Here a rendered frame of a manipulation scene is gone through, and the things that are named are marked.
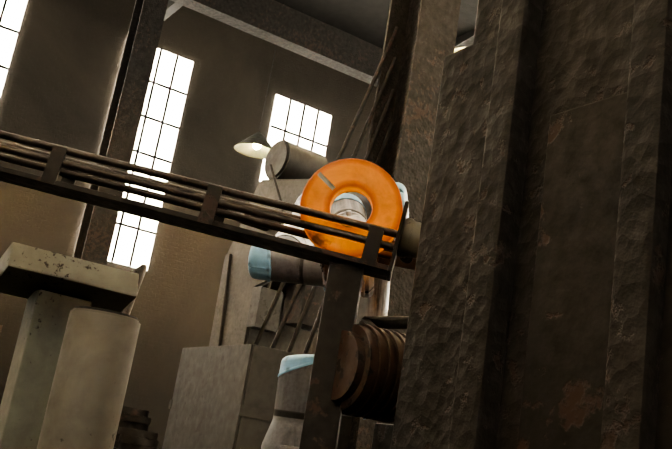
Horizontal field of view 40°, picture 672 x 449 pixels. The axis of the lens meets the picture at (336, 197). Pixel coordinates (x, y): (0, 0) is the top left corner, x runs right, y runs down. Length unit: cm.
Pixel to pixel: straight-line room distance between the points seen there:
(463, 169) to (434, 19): 401
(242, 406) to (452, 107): 339
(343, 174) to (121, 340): 48
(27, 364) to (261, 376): 285
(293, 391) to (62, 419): 69
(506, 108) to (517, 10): 12
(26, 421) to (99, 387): 20
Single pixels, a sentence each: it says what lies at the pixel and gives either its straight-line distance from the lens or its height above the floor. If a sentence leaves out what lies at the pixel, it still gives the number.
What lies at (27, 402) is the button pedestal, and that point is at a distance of 172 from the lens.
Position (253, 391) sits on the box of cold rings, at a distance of 447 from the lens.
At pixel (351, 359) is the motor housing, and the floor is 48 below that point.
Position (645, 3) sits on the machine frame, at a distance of 95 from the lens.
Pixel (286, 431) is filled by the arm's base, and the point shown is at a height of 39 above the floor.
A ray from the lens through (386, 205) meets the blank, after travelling 136.
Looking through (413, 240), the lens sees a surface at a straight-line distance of 134.
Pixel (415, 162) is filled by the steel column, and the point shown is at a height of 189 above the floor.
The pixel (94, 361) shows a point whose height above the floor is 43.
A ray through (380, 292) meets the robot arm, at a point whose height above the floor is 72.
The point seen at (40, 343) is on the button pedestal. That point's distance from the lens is 172.
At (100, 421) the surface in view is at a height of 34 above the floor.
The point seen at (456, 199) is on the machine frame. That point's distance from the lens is 111.
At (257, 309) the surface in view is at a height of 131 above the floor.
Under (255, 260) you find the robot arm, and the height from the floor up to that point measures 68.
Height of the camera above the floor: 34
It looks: 16 degrees up
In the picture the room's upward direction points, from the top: 9 degrees clockwise
